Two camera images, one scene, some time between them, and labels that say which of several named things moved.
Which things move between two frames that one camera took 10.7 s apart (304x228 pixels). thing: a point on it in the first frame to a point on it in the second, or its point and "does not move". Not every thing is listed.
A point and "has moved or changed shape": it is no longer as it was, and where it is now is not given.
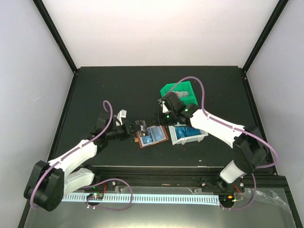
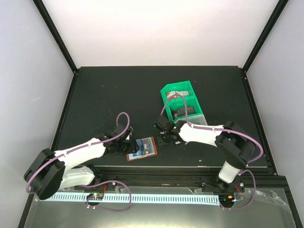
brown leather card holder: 155,134 has moved or changed shape
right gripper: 160,120 to 160,141
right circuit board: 227,200 does not move
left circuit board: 96,196 does not move
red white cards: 181,94 does not move
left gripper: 128,129 to 132,148
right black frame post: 269,28 does not move
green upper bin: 183,90 does not move
